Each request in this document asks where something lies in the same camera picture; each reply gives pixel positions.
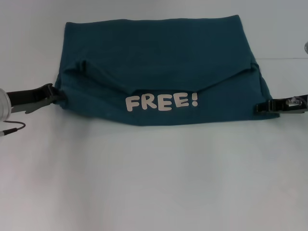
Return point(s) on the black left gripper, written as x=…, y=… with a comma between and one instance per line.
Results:
x=26, y=98

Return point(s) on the teal blue t-shirt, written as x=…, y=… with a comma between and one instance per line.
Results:
x=156, y=60

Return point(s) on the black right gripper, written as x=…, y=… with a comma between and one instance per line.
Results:
x=296, y=109

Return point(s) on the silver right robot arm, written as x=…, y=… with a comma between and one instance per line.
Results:
x=306, y=47

